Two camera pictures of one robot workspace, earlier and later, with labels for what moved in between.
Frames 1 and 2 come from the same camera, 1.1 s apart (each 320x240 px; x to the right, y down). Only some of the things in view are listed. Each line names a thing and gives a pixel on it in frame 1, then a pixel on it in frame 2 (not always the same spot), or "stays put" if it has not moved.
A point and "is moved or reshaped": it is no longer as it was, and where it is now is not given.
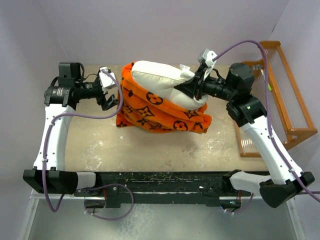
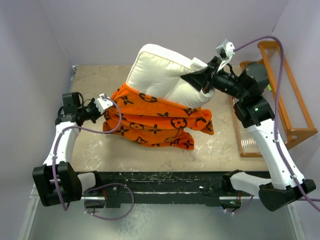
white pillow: [163, 78] is moved or reshaped
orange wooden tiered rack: [291, 116] stays put
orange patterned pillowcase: [140, 108] is moved or reshaped
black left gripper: [111, 101] to [97, 114]
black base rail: [194, 187] stays put
